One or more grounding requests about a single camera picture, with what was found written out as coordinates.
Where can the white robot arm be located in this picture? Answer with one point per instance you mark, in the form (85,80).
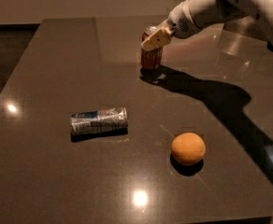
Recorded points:
(192,16)

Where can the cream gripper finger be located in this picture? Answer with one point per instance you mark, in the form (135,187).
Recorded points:
(157,39)

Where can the silver blue redbull can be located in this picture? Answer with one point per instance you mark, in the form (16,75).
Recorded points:
(99,121)

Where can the clear plastic container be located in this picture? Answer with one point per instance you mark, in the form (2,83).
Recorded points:
(243,42)

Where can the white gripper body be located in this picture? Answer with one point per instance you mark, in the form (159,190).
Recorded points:
(179,21)

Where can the red coke can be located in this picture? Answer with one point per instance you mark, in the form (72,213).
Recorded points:
(150,60)

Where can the orange fruit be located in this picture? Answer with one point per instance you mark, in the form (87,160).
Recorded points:
(188,149)

